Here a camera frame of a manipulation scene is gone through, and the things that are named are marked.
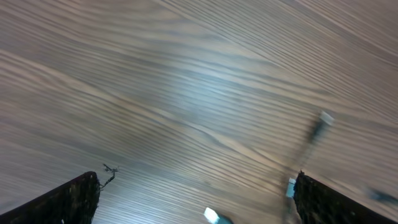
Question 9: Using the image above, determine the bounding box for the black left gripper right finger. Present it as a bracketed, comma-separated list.
[293, 171, 397, 224]

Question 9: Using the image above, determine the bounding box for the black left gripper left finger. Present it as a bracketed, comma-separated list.
[1, 171, 100, 224]

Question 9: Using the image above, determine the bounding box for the thin black USB-C cable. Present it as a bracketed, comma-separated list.
[203, 186, 398, 224]

